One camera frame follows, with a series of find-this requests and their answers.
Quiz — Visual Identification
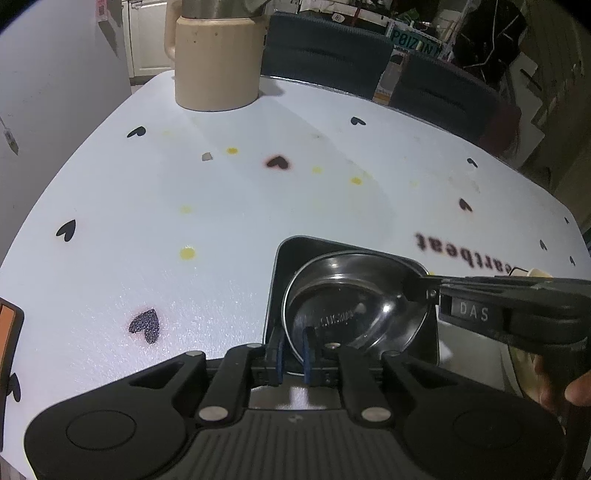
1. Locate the green and white sign plate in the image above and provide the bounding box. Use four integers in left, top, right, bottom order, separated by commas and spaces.
387, 20, 445, 59

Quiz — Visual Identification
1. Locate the person's right hand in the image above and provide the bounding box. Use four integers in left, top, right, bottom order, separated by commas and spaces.
532, 355, 591, 415

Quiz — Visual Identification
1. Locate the beige jug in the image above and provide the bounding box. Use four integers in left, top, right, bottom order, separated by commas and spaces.
165, 0, 269, 112

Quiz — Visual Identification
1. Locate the white kitchen cabinet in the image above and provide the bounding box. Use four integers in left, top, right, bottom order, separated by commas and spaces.
122, 0, 177, 79

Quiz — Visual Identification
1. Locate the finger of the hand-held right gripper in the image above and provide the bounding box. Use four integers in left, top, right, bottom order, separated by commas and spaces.
402, 272, 444, 308

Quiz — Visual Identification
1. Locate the orange black-framed device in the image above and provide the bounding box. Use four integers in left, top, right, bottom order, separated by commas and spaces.
0, 297, 25, 403

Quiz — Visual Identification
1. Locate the round stainless steel bowl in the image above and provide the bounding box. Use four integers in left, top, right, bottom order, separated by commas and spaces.
281, 251, 437, 366

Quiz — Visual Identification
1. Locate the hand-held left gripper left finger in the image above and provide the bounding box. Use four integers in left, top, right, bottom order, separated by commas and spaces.
129, 326, 286, 424

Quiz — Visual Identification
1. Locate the maroon chair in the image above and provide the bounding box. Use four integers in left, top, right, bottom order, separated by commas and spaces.
480, 102, 521, 158

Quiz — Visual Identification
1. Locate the square stainless steel container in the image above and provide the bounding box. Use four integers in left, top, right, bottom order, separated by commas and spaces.
263, 236, 440, 371

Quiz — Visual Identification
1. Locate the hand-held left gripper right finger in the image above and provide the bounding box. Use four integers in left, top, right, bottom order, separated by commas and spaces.
302, 325, 463, 424

